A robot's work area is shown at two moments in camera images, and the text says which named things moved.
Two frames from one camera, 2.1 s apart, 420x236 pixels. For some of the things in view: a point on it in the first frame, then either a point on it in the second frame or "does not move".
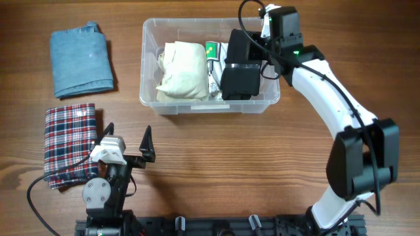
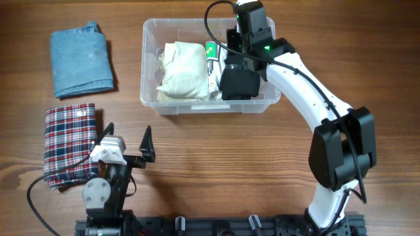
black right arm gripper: (255, 39) → (232, 35)
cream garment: (183, 67) does not move
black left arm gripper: (147, 150) does not move
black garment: (240, 77) does not move
